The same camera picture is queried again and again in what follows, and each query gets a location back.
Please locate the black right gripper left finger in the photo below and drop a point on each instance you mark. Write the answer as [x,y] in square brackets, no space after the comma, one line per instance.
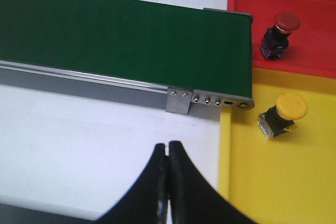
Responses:
[146,201]

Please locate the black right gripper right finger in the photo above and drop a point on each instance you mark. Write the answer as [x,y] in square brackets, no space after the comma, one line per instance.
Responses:
[193,199]

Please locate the yellow mushroom push button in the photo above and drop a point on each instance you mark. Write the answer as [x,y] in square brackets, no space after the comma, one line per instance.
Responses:
[280,118]

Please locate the red mushroom push button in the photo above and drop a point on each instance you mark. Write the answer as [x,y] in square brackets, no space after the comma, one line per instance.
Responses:
[275,41]

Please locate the yellow tray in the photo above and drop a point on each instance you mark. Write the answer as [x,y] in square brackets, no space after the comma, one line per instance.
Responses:
[289,178]

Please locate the green conveyor belt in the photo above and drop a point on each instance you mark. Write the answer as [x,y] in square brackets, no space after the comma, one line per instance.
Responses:
[206,50]

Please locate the red tray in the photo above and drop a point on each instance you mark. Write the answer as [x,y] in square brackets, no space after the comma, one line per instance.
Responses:
[292,35]

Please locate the aluminium conveyor frame rail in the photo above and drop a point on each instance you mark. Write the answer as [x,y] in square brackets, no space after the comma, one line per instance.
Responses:
[177,100]

